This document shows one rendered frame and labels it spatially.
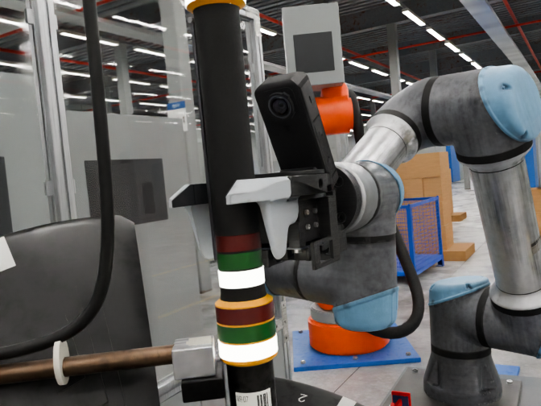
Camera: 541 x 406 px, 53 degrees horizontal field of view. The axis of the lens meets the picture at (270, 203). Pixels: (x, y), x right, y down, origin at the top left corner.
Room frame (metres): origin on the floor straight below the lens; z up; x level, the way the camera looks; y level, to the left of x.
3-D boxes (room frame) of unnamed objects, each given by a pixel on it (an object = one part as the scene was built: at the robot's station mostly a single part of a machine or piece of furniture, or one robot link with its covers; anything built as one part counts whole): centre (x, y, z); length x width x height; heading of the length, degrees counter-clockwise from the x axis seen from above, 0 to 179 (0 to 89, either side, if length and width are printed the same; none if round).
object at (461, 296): (1.08, -0.36, 1.19); 0.13 x 0.12 x 0.14; 45
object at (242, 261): (0.40, 0.03, 1.43); 0.03 x 0.03 x 0.01
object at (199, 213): (0.42, 0.05, 1.46); 0.09 x 0.03 x 0.06; 140
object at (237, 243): (0.40, 0.03, 1.45); 0.03 x 0.03 x 0.01
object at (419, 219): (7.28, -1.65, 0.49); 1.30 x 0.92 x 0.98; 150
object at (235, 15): (0.40, 0.03, 1.51); 0.03 x 0.03 x 0.21
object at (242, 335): (0.40, 0.03, 1.38); 0.04 x 0.04 x 0.01
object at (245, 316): (0.40, 0.03, 1.39); 0.04 x 0.04 x 0.01
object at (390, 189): (0.63, -0.11, 1.46); 0.11 x 0.08 x 0.09; 150
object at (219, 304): (0.40, 0.03, 1.38); 0.04 x 0.04 x 0.05
